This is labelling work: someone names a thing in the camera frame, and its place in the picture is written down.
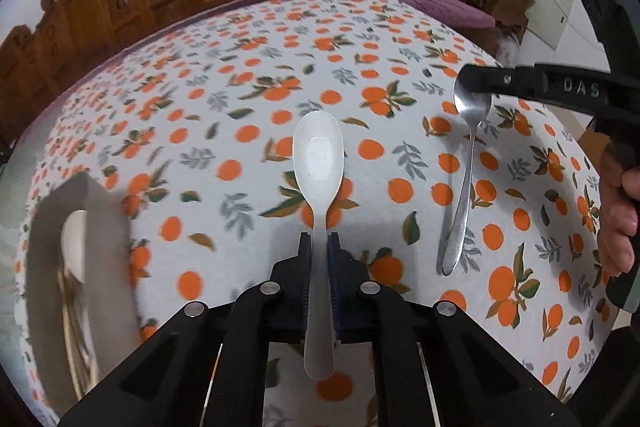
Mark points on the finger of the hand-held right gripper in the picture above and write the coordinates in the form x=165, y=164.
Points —
x=520, y=82

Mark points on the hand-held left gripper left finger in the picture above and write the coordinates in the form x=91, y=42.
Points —
x=304, y=277

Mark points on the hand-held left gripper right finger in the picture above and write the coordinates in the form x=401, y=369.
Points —
x=336, y=277

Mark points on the white plastic rice spoon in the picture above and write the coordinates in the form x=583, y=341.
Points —
x=317, y=152

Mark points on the stainless steel spoon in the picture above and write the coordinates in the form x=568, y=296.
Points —
x=462, y=207

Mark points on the stainless steel utensil holder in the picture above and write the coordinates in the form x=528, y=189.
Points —
x=100, y=257

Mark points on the large white plastic ladle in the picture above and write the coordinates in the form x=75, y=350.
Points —
x=75, y=242

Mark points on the light bamboo chopstick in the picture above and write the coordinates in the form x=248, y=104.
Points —
x=85, y=357
x=70, y=337

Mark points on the person's right hand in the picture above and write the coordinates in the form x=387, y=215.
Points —
x=617, y=227

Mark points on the white plastic bag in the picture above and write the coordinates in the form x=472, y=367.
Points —
x=509, y=47

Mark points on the white cardboard appliance box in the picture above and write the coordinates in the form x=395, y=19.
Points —
x=550, y=7

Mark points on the purple armchair cushion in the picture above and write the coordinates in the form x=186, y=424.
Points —
x=440, y=4

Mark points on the orange fruit print tablecloth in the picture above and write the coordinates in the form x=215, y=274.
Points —
x=225, y=107

